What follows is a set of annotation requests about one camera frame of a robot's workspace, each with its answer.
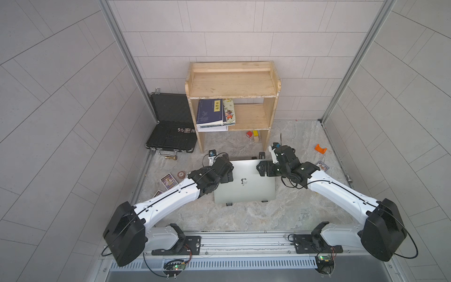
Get wooden shelf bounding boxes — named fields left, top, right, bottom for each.
left=185, top=61, right=281, bottom=150

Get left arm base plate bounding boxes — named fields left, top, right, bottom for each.
left=151, top=236, right=202, bottom=256

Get black briefcase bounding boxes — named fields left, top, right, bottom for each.
left=146, top=91, right=197, bottom=153

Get silver laptop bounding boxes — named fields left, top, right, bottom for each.
left=214, top=159, right=276, bottom=205

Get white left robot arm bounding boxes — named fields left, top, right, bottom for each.
left=103, top=157, right=233, bottom=267

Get orange plastic clip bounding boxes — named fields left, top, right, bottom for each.
left=314, top=144, right=328, bottom=155

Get black laptop stand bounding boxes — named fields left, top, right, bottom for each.
left=227, top=152, right=267, bottom=206

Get colourful picture book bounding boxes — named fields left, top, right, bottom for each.
left=223, top=99, right=236, bottom=126

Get blue book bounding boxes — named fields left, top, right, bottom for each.
left=196, top=99, right=224, bottom=126

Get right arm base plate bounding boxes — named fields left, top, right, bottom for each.
left=287, top=233, right=343, bottom=255

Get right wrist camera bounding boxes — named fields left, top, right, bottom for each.
left=268, top=142, right=281, bottom=164

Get left circuit board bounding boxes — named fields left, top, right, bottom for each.
left=163, top=259, right=187, bottom=276

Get circuit board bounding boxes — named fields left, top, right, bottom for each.
left=315, top=255, right=335, bottom=276
left=163, top=259, right=187, bottom=276

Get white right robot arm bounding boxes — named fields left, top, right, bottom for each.
left=256, top=143, right=410, bottom=262

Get right circuit board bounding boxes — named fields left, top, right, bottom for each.
left=315, top=255, right=335, bottom=276

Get white papers on shelf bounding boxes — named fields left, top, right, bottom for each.
left=197, top=125, right=229, bottom=132

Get aluminium rail frame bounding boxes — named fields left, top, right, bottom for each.
left=87, top=231, right=408, bottom=282

